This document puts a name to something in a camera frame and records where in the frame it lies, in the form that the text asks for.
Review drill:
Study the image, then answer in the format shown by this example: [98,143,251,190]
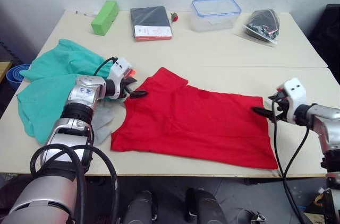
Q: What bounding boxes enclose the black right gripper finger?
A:
[267,91,285,103]
[250,106,275,119]

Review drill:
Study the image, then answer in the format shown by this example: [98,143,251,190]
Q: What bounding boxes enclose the plastic bag of black parts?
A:
[243,8,281,45]

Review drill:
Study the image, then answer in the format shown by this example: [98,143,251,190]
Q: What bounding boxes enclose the black packaged notebook white label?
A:
[130,6,173,42]

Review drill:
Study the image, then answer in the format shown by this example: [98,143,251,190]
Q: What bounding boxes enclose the dark rounded robot leg shape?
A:
[123,190,158,224]
[184,187,228,224]

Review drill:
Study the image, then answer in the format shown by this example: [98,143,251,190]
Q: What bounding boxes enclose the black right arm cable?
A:
[270,98,311,224]

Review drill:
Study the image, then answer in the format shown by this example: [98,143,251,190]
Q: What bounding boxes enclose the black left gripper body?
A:
[121,76,138,95]

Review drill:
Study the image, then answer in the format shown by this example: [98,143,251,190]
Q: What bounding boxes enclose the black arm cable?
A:
[30,56,120,224]
[270,98,311,224]

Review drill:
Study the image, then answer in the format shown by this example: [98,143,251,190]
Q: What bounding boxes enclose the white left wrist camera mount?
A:
[109,57,134,100]

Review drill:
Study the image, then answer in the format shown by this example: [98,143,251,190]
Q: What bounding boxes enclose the teal green shorts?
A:
[16,38,114,145]

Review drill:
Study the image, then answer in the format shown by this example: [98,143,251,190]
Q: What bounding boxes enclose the red t-shirt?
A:
[109,66,279,170]

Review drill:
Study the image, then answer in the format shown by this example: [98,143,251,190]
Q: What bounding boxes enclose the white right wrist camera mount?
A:
[276,77,307,124]

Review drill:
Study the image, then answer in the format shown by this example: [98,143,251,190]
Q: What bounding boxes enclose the green rectangular box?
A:
[90,0,120,36]

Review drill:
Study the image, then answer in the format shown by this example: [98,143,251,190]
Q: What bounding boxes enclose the wooden side table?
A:
[0,61,13,83]

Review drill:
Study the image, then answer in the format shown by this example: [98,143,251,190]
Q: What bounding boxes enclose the black chair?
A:
[309,3,340,85]

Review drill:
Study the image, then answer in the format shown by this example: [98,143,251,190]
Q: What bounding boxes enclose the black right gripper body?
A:
[273,98,292,123]

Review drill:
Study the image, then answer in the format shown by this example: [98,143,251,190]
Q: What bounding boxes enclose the white pen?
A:
[75,10,97,18]

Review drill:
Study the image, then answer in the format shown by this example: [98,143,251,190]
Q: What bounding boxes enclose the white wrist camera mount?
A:
[276,77,307,124]
[109,57,134,100]

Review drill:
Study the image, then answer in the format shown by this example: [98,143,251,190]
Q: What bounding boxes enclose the clear container blue-rimmed lid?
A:
[190,0,242,32]

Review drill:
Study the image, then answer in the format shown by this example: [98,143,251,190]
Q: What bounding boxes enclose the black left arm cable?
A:
[30,56,120,224]

